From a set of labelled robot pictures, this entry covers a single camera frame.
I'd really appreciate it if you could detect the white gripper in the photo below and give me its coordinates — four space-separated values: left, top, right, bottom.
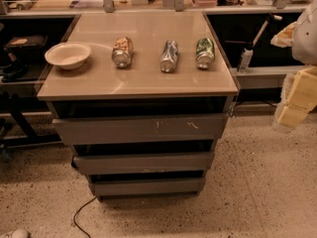
272 66 317 133

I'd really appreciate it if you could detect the grey drawer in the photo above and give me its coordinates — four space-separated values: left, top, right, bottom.
53 113 228 145
74 152 214 175
88 178 205 196

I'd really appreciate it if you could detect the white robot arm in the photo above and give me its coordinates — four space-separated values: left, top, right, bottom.
270 0 317 133

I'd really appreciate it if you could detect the grey drawer cabinet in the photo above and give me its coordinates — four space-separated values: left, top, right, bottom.
37 10 240 202

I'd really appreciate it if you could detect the white bottle with rod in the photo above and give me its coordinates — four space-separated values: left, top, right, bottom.
237 14 282 72

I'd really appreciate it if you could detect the green can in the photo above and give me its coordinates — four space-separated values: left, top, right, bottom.
195 38 215 69

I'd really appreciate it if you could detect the silver blue can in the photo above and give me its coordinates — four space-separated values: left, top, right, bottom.
160 40 178 73

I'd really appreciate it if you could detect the brown patterned can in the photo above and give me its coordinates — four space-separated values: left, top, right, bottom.
112 37 134 67

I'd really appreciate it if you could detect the white bowl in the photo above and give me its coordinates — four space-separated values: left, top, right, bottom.
45 42 91 70

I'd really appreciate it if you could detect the white object at floor corner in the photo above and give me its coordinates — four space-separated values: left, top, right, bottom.
0 229 31 238

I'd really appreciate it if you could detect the black floor cable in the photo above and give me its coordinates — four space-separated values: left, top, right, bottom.
72 195 98 238

